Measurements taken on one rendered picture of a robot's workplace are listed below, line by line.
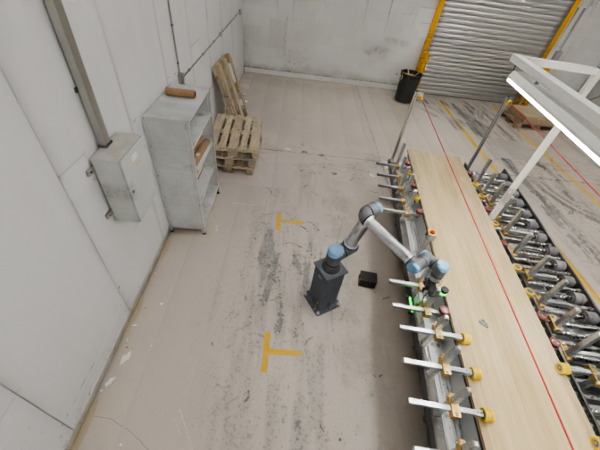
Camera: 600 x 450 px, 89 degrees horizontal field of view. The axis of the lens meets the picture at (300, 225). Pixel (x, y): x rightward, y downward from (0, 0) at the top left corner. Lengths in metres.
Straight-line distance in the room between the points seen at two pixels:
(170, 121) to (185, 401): 2.52
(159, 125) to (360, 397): 3.17
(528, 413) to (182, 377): 2.63
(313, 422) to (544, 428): 1.61
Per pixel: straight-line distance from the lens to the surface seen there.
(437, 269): 2.41
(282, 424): 3.05
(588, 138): 2.22
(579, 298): 3.83
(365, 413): 3.19
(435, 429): 2.59
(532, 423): 2.72
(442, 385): 2.82
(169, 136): 3.40
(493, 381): 2.69
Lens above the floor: 2.96
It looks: 43 degrees down
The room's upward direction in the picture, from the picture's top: 9 degrees clockwise
